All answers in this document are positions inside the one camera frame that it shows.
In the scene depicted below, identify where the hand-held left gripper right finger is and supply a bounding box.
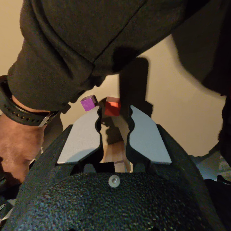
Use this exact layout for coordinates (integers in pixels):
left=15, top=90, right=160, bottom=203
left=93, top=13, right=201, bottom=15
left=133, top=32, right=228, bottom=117
left=126, top=105, right=172, bottom=165

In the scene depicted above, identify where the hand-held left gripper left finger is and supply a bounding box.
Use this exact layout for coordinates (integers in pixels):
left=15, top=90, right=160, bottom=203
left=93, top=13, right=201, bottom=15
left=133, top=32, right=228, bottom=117
left=57, top=106, right=104, bottom=166

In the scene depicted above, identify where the plain wooden cube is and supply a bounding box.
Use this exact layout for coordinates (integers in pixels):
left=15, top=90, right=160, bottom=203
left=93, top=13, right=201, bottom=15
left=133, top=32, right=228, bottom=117
left=104, top=141, right=127, bottom=163

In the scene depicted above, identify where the purple wooden cube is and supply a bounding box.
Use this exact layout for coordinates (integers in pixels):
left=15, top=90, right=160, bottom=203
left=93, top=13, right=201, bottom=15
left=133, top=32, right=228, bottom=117
left=80, top=95, right=99, bottom=112

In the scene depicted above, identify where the red wooden cube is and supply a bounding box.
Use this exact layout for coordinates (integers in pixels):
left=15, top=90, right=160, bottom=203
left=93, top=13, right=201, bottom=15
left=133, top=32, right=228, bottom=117
left=104, top=97, right=121, bottom=116

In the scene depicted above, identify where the person's right forearm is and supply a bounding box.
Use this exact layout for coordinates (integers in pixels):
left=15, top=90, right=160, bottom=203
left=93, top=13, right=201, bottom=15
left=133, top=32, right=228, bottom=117
left=7, top=0, right=213, bottom=113

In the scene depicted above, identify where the person's right hand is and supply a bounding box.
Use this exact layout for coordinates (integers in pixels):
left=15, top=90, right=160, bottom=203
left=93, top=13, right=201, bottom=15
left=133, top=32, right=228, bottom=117
left=0, top=113, right=45, bottom=183

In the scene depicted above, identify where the black wrist watch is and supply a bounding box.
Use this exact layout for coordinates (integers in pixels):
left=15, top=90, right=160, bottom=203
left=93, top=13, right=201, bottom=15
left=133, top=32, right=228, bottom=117
left=0, top=75, right=59, bottom=127

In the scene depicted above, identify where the grey cloth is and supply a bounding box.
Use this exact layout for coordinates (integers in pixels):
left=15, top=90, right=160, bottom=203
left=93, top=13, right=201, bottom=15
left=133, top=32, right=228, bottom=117
left=191, top=151, right=231, bottom=181

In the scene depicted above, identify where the person's dark clothing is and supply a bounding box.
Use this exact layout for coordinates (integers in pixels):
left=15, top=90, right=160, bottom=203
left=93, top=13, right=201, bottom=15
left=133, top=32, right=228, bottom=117
left=171, top=0, right=231, bottom=165

